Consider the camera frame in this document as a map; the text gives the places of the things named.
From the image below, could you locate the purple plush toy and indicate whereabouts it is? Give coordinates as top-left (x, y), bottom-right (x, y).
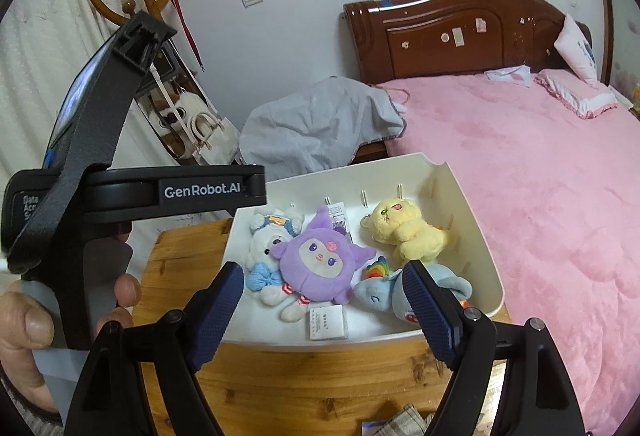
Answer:
top-left (272, 206), bottom-right (376, 306)

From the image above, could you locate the plaid fabric bow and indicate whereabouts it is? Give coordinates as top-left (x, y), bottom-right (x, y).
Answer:
top-left (360, 404), bottom-right (434, 436)

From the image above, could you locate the person's left hand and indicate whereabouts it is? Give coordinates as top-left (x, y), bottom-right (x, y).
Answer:
top-left (0, 272), bottom-right (143, 414)

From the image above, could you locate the blue rainbow pony plush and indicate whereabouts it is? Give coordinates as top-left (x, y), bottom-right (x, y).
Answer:
top-left (354, 256), bottom-right (473, 324)

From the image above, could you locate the yellow plush toy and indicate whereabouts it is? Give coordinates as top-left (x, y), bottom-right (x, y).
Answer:
top-left (360, 197), bottom-right (452, 263)

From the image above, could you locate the small white label card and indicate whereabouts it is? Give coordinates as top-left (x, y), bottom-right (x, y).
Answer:
top-left (308, 305), bottom-right (347, 342)

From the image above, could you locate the white handbag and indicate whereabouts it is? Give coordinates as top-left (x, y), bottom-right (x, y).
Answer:
top-left (184, 112), bottom-right (240, 165)

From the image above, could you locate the pink bed blanket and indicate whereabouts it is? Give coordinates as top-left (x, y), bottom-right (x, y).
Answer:
top-left (385, 75), bottom-right (639, 435)

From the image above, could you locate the white curtain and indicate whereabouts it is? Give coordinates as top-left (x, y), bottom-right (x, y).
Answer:
top-left (0, 0), bottom-right (237, 277)

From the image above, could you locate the grey cloth on nightstand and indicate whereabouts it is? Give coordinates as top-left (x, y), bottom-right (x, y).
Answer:
top-left (239, 76), bottom-right (406, 181)

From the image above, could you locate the white folded paper on bed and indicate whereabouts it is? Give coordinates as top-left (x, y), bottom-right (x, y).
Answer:
top-left (485, 64), bottom-right (534, 88)

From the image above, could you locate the pink flat pillow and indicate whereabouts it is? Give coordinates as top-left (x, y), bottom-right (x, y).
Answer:
top-left (535, 70), bottom-right (617, 119)

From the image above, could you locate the brown wooden headboard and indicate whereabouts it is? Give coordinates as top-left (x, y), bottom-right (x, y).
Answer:
top-left (344, 0), bottom-right (568, 84)

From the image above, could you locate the white pink pillow upright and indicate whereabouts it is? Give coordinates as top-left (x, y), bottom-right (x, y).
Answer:
top-left (554, 13), bottom-right (598, 86)

